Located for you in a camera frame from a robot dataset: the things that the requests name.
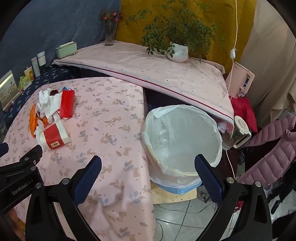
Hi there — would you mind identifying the red white paper cup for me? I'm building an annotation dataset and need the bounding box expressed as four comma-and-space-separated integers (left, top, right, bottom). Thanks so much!
35, 120, 71, 151

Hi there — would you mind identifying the orange snack wrapper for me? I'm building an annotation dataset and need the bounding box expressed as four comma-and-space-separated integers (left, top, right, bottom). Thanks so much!
29, 103, 48, 138

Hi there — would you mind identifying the red snack bag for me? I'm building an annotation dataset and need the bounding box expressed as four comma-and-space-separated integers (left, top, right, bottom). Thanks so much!
59, 89, 75, 118

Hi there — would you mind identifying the white cloth towel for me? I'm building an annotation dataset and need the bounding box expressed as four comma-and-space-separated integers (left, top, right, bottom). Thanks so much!
37, 88, 62, 124

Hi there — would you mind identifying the white lined trash bin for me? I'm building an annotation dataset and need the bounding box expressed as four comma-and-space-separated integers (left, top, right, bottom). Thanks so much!
141, 105, 222, 194

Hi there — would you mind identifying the white electric kettle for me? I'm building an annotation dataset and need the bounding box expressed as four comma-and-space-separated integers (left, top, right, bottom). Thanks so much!
222, 115, 251, 150

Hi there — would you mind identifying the pink puffer jacket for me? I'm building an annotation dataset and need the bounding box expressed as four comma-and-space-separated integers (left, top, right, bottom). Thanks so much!
237, 113, 295, 188

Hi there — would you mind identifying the pink bunny tablecloth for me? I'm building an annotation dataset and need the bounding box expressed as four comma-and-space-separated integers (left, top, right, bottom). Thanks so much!
0, 76, 156, 241

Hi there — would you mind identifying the red cloth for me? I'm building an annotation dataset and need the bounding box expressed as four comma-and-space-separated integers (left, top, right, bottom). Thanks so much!
231, 96, 258, 133

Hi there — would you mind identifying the dark red scrunchie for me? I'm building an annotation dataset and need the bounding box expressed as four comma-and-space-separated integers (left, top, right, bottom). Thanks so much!
50, 89, 59, 96

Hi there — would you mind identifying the pink padded mat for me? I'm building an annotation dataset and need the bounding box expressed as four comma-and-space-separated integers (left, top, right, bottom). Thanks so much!
53, 41, 234, 124

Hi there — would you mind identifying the small green box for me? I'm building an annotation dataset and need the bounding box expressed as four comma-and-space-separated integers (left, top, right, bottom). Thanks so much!
18, 76, 32, 91

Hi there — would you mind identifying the pink water dispenser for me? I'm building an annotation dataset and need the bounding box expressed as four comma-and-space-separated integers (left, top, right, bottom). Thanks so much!
226, 62, 255, 98

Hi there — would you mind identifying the small orange printed cup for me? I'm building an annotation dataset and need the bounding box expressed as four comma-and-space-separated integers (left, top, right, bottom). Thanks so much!
23, 66, 34, 82

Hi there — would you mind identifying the navy floral cloth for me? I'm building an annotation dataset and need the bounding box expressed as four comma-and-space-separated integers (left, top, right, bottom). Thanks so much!
1, 65, 77, 129

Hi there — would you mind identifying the tall white bottle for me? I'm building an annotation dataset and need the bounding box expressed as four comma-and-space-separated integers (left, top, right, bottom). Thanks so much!
31, 57, 40, 78

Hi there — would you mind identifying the white round jar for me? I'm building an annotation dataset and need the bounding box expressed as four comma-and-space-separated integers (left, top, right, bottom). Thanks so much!
37, 51, 47, 67

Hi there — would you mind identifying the mint green tissue box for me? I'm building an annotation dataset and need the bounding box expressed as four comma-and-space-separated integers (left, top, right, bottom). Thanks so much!
56, 41, 78, 59

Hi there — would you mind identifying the potted green plant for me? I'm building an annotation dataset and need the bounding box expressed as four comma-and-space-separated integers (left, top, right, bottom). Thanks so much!
126, 1, 224, 58

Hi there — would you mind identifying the glass vase with flowers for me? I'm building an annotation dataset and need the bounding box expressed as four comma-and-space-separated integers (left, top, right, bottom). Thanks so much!
100, 10, 122, 46

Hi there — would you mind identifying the white cable with switch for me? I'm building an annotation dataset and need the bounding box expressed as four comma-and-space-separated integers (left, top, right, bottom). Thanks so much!
225, 0, 239, 179

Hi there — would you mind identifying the white picture frame card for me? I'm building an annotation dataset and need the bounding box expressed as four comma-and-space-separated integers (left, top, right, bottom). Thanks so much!
0, 70, 21, 110

